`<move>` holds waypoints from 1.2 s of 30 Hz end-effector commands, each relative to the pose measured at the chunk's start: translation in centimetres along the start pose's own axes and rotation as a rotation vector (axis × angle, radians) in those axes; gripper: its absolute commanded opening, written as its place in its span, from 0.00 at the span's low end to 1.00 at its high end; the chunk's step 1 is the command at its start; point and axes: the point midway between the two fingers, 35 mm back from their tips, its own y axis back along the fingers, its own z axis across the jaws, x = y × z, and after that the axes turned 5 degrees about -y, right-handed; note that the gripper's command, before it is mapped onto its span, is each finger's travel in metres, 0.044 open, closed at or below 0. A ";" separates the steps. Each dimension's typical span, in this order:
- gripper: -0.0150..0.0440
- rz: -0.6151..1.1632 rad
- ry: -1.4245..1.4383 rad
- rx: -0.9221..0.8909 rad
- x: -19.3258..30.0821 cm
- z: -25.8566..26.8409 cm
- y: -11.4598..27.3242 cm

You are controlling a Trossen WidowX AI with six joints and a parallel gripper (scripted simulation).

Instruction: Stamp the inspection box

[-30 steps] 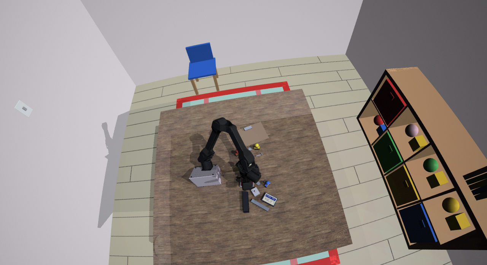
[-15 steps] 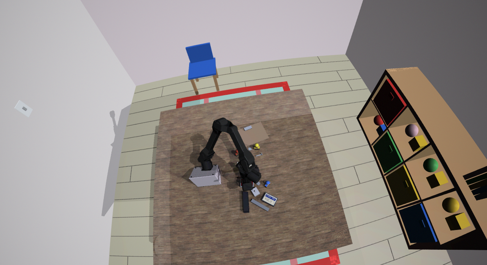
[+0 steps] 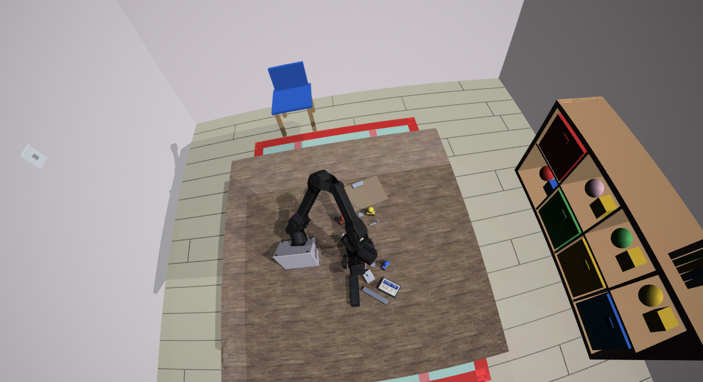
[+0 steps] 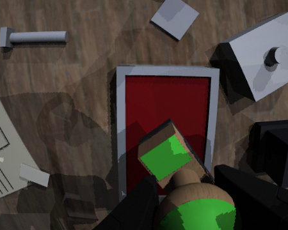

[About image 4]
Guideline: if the black rectangular block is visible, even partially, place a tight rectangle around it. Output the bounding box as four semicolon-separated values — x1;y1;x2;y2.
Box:
252;120;288;188

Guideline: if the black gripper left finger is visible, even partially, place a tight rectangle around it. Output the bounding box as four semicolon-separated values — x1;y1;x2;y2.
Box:
93;176;159;230

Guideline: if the red ink pad in grey tray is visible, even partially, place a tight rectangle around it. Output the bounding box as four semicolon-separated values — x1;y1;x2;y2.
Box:
116;65;220;203

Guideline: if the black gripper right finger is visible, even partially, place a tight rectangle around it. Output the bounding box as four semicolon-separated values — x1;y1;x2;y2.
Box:
214;164;288;230

